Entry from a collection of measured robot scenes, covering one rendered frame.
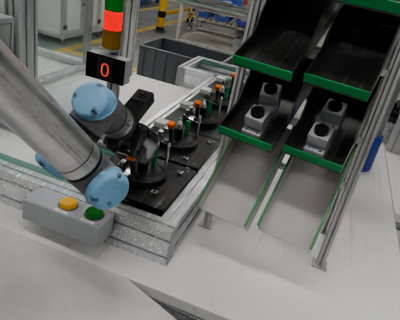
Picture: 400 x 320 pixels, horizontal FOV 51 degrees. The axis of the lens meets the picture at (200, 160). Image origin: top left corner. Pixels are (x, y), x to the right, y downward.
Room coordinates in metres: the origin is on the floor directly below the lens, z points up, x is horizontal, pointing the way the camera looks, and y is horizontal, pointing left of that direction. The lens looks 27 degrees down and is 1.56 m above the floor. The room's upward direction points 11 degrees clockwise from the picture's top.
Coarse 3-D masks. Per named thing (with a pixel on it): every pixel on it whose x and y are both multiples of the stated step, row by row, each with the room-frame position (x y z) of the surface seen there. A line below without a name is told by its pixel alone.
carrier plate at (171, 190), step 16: (112, 160) 1.05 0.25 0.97; (160, 160) 1.11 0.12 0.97; (176, 176) 1.03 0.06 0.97; (192, 176) 1.06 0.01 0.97; (128, 192) 0.90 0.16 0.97; (144, 192) 0.91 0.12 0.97; (160, 192) 0.93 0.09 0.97; (176, 192) 0.94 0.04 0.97; (144, 208) 0.87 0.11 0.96; (160, 208) 0.86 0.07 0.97
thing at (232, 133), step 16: (304, 64) 1.06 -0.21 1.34; (256, 80) 1.03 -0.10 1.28; (272, 80) 1.06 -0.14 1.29; (240, 96) 0.95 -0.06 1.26; (256, 96) 1.00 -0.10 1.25; (288, 96) 1.00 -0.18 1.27; (304, 96) 0.98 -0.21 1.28; (240, 112) 0.94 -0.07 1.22; (288, 112) 0.95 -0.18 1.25; (224, 128) 0.87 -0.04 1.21; (240, 128) 0.89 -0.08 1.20; (272, 128) 0.90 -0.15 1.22; (256, 144) 0.84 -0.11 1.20; (272, 144) 0.83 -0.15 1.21
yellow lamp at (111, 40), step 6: (108, 30) 1.14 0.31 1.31; (102, 36) 1.15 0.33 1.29; (108, 36) 1.14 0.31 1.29; (114, 36) 1.14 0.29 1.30; (120, 36) 1.16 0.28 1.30; (102, 42) 1.15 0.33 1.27; (108, 42) 1.14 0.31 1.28; (114, 42) 1.14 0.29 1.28; (120, 42) 1.16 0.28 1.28; (108, 48) 1.13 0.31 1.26; (114, 48) 1.14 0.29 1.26
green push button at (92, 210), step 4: (88, 208) 0.80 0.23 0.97; (92, 208) 0.80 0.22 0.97; (96, 208) 0.80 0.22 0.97; (88, 212) 0.78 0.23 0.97; (92, 212) 0.79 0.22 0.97; (96, 212) 0.79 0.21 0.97; (100, 212) 0.79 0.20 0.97; (88, 216) 0.78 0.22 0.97; (92, 216) 0.78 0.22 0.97; (96, 216) 0.78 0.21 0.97; (100, 216) 0.78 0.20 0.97
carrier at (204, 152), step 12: (156, 120) 1.36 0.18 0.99; (168, 120) 1.38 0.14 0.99; (180, 120) 1.29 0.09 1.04; (156, 132) 1.30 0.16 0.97; (168, 132) 1.27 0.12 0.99; (180, 132) 1.23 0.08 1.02; (180, 144) 1.20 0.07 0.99; (192, 144) 1.22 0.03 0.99; (204, 144) 1.28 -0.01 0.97; (216, 144) 1.30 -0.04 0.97; (180, 156) 1.16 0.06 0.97; (192, 156) 1.17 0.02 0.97; (204, 156) 1.19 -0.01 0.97; (192, 168) 1.10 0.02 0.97
